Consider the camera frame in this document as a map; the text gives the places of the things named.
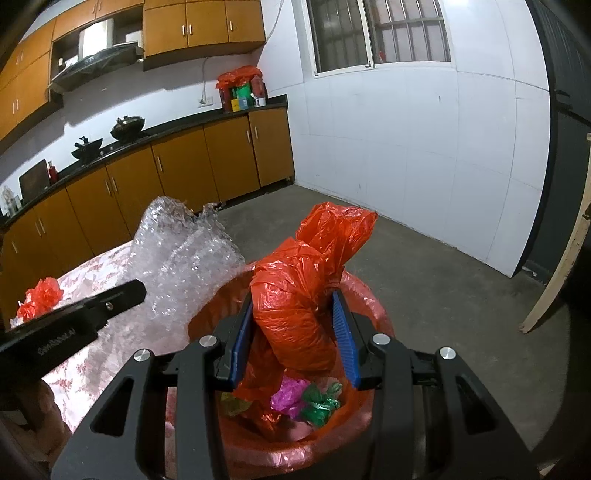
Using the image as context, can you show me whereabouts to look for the cream wooden frame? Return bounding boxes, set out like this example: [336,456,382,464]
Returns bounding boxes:
[520,129,590,334]

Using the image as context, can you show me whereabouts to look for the orange kitchen cabinets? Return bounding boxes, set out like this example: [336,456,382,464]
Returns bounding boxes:
[1,95,294,321]
[1,1,266,148]

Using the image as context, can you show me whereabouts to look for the dark cutting board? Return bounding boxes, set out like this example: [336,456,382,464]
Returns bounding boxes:
[19,159,51,203]

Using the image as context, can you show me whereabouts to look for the person's left hand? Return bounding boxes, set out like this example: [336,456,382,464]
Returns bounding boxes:
[1,380,71,469]

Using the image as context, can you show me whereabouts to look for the black wok with ladle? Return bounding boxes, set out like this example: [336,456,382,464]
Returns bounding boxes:
[71,137,102,164]

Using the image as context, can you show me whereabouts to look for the red bottle on counter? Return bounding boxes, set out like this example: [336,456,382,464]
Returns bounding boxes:
[48,161,59,185]

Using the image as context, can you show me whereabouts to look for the barred window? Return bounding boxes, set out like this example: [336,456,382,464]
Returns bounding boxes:
[304,0,451,76]

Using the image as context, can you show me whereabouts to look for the orange lower kitchen cabinets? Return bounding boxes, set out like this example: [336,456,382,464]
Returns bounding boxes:
[1,95,294,321]

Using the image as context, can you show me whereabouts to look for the red bag on counter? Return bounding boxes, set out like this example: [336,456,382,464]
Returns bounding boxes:
[215,65,263,90]

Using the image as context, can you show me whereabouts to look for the red plastic trash basket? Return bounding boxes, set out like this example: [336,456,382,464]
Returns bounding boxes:
[186,262,396,474]

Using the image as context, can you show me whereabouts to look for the green plastic bag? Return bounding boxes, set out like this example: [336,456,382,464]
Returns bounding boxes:
[300,378,342,428]

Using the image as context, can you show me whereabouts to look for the black wok with lid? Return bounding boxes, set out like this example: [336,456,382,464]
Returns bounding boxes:
[110,115,145,143]

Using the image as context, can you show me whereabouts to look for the orange upper kitchen cabinets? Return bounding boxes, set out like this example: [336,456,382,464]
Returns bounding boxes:
[1,1,266,148]

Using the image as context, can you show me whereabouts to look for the range hood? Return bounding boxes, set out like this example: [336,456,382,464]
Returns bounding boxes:
[48,42,143,94]

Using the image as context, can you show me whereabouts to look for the yellow-green plastic bag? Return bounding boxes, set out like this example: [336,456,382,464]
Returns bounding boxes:
[219,392,252,418]

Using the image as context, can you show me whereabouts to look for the magenta plastic bag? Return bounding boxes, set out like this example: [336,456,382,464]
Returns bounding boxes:
[270,376,311,420]

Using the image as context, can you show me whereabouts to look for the green box on counter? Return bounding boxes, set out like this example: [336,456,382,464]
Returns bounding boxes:
[235,83,253,110]

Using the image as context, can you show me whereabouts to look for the wall power socket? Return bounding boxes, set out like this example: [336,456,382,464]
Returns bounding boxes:
[198,97,213,108]

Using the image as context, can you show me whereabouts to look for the large orange plastic bag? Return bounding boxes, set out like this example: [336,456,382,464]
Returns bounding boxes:
[249,202,378,376]

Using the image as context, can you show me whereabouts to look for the small red crumpled bag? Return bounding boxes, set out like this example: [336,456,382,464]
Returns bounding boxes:
[17,277,63,323]

